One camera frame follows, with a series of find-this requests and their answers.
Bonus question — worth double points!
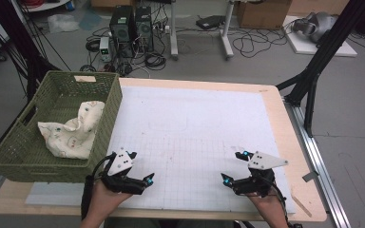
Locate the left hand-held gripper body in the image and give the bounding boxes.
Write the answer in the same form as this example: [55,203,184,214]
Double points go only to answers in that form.
[100,147,146,195]

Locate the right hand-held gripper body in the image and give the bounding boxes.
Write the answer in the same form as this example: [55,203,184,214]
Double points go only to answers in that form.
[232,151,289,196]

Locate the cream printed cloth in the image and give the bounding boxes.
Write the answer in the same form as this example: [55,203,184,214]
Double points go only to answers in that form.
[37,100,106,161]

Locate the green woven basket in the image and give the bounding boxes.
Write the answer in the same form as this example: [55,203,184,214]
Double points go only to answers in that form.
[0,70,124,184]

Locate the person's right hand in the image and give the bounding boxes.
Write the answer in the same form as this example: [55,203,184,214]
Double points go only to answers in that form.
[246,189,288,222]

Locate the person's left hand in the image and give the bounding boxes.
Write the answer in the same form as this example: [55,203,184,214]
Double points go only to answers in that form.
[85,180,132,221]

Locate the thin wooden stick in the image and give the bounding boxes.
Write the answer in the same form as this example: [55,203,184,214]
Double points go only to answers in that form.
[290,193,314,219]

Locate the person's dark trousers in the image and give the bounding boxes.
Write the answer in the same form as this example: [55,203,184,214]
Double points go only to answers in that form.
[104,218,237,228]

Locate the grey tape piece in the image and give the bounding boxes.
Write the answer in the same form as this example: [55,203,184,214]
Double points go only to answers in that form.
[301,170,320,183]

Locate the white grid mat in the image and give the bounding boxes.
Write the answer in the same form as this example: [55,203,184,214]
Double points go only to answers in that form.
[25,85,298,214]

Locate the white power supply box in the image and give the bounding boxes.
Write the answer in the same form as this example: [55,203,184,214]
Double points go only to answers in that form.
[99,36,112,63]

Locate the white desk leg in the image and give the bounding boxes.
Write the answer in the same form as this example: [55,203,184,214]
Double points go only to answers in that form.
[220,0,236,60]
[169,0,180,61]

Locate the white floor board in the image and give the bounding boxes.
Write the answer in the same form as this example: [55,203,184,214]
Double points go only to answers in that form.
[281,15,358,58]

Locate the large black computer tower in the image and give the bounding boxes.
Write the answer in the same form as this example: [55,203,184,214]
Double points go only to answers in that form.
[109,5,137,59]

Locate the slim black computer tower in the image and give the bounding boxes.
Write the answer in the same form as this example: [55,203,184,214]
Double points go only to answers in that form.
[134,6,155,53]

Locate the flat black device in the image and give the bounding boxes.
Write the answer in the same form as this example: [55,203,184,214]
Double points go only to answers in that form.
[195,14,226,31]

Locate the brown cardboard box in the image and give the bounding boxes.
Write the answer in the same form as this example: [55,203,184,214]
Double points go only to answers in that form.
[237,0,293,30]

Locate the grey rounded device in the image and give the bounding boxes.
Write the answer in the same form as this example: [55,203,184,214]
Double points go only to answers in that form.
[291,11,338,44]

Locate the clear plastic bag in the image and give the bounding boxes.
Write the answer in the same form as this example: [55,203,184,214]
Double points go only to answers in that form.
[47,12,81,34]

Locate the right hand-held gripper cable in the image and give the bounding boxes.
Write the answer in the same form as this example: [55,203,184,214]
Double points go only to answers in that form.
[264,175,302,228]

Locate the hand-held gripper cable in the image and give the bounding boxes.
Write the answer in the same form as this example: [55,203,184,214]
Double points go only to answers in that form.
[264,175,302,228]
[81,152,117,220]

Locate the left hand-held gripper cable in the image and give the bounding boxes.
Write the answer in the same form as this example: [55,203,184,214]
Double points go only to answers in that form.
[81,152,117,220]

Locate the aluminium rail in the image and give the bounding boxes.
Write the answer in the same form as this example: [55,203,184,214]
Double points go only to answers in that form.
[283,98,352,228]

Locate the coiled black cable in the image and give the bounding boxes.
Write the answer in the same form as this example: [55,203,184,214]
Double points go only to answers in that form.
[144,51,167,71]

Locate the loose black floor cable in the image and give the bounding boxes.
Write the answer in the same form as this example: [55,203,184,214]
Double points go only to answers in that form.
[231,27,288,59]

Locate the black metal frame stand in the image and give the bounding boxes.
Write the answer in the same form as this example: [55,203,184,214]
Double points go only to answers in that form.
[275,0,365,138]
[0,0,61,103]

